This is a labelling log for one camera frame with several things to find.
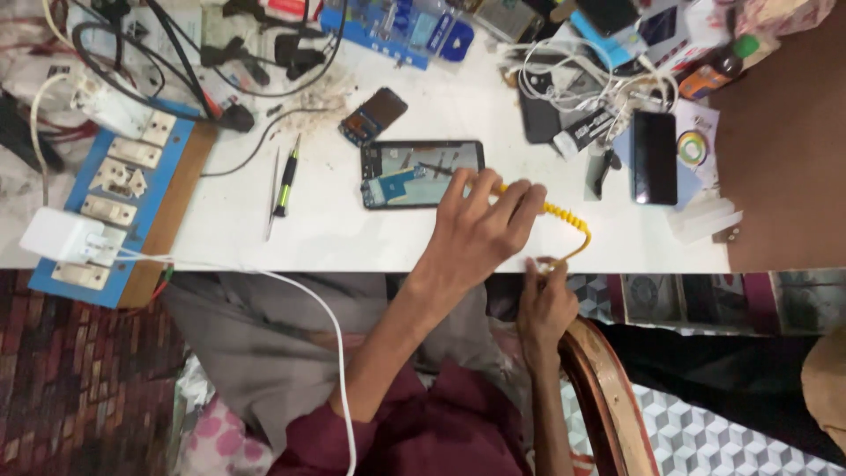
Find wooden chair armrest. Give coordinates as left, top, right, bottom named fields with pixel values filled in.
left=557, top=316, right=662, bottom=476

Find pink floral cloth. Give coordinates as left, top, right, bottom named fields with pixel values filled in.
left=177, top=395, right=276, bottom=476

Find blue wooden switch board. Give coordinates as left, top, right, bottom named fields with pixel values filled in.
left=27, top=98, right=219, bottom=310

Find heap of phones and boxes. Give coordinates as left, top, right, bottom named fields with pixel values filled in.
left=472, top=0, right=735, bottom=75

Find person's left hand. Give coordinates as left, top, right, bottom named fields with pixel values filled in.
left=406, top=168, right=549, bottom=295

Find person's grey trousers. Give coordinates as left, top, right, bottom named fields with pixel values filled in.
left=160, top=271, right=530, bottom=457

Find opened black smartphone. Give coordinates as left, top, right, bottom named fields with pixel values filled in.
left=360, top=139, right=486, bottom=211

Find white plug adapter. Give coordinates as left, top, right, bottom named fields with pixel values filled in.
left=69, top=74, right=157, bottom=141

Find person's maroon shirt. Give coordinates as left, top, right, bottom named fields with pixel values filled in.
left=267, top=360, right=536, bottom=476

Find white charger cable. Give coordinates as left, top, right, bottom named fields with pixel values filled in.
left=99, top=246, right=358, bottom=476

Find clear plastic box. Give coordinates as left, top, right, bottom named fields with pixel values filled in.
left=666, top=196, right=745, bottom=243

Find tangle of white cables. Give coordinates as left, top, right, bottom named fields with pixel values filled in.
left=517, top=35, right=682, bottom=136

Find black green screwdriver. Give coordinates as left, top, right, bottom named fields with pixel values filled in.
left=271, top=134, right=303, bottom=218

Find person's right hand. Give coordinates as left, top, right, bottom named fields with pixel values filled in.
left=517, top=257, right=582, bottom=349

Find black phone back cover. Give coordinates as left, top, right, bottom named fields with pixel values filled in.
left=517, top=71, right=563, bottom=145

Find blue tool holder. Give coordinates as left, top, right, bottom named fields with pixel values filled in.
left=320, top=0, right=476, bottom=71

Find thin black wire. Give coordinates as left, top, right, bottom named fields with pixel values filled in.
left=200, top=106, right=346, bottom=179

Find tangle of black cables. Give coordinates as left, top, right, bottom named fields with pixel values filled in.
left=69, top=0, right=349, bottom=133

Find small phone display module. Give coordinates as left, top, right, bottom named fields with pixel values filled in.
left=338, top=86, right=409, bottom=148

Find colourful tape roll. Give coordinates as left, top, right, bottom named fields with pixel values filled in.
left=676, top=130, right=710, bottom=167

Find grey cube pattern mat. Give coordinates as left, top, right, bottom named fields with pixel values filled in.
left=560, top=382, right=846, bottom=476

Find metal tweezers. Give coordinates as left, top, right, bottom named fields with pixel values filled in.
left=263, top=146, right=282, bottom=243

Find brown bottle green cap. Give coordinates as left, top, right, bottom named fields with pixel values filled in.
left=678, top=33, right=761, bottom=101

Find white black tube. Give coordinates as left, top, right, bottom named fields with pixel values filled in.
left=553, top=108, right=620, bottom=161

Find white charger adapter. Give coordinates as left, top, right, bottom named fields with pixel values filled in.
left=19, top=206, right=128, bottom=267

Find yellow cable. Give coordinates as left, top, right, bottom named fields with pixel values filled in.
left=492, top=184, right=593, bottom=273

